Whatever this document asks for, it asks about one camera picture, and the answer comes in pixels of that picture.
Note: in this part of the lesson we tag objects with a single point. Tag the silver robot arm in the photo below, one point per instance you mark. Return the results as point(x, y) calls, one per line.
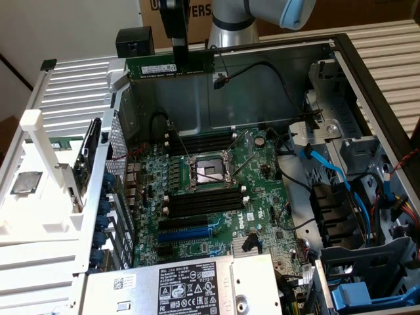
point(229, 33)

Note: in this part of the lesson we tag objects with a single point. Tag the thin metal locking lever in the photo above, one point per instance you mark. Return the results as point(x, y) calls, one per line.
point(211, 176)
point(180, 141)

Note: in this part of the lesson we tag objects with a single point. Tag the white parts rack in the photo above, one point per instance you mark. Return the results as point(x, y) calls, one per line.
point(39, 216)

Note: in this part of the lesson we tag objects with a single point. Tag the open grey PC case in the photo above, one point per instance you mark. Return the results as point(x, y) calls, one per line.
point(262, 98)

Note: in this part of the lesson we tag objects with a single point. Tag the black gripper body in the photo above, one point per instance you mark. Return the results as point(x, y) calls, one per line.
point(177, 19)

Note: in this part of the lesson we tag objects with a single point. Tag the green motherboard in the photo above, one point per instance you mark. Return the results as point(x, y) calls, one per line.
point(262, 203)

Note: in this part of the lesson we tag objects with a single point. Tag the silver power supply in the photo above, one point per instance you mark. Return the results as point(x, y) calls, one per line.
point(249, 282)

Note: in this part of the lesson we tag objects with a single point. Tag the silver socket cover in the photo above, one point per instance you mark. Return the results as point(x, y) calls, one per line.
point(249, 142)

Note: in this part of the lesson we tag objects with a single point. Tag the long blue expansion slot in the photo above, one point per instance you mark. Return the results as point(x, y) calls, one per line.
point(183, 235)

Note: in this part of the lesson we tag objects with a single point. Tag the grey metal disk bay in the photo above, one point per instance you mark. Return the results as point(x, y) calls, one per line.
point(334, 105)

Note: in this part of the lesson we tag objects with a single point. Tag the black plastic bracket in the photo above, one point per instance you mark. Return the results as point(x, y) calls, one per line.
point(328, 203)

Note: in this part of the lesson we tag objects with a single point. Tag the small black end cap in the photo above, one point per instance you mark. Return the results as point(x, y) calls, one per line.
point(48, 65)

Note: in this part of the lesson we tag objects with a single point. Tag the printed cardboard box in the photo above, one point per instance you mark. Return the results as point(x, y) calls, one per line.
point(151, 13)

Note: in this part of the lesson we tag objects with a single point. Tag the graphics card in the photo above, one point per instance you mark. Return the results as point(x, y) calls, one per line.
point(87, 157)

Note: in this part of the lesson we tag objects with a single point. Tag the blue plastic drive caddy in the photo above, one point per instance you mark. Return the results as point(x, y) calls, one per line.
point(352, 295)

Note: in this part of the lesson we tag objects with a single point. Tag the CPU socket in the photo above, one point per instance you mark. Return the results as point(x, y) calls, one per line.
point(210, 167)

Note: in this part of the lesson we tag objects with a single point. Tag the grey metal drive cage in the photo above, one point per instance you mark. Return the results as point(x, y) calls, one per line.
point(361, 259)

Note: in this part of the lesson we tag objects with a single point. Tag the plain cardboard box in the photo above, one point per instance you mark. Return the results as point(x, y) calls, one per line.
point(361, 13)

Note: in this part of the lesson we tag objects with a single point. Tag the silver heat sink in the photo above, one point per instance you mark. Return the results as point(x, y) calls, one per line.
point(238, 246)

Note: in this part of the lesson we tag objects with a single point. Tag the black plastic box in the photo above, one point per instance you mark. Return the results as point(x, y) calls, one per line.
point(134, 41)

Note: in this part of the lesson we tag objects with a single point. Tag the silver CPU chip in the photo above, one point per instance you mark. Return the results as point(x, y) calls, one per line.
point(28, 182)

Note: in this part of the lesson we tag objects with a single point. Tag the long black expansion slot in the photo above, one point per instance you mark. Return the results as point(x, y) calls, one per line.
point(183, 223)

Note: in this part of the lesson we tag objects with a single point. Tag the short black expansion slot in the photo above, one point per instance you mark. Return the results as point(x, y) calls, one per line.
point(165, 251)

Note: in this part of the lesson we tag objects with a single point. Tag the blue slot retainer clip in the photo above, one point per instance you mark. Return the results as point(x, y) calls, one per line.
point(105, 205)
point(102, 222)
point(109, 180)
point(98, 256)
point(100, 239)

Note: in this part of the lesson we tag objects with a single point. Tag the silver coin battery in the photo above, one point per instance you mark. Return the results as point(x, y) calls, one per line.
point(260, 141)

